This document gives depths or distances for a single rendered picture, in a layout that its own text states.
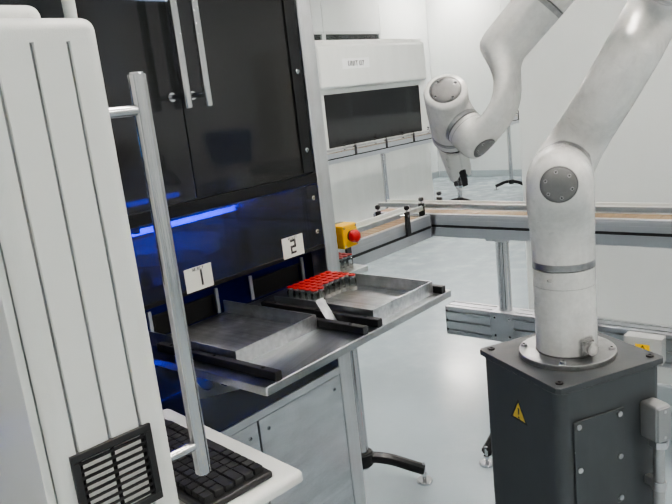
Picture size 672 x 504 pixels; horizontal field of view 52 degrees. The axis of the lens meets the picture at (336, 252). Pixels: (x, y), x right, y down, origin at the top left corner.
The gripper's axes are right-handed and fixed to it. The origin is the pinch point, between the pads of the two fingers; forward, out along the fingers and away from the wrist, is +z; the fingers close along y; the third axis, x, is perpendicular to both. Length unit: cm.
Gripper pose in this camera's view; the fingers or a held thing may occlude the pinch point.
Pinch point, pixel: (458, 174)
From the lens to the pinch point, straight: 161.6
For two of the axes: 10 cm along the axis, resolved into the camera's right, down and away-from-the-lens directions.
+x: 9.4, -3.2, -1.0
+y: 2.4, 8.6, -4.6
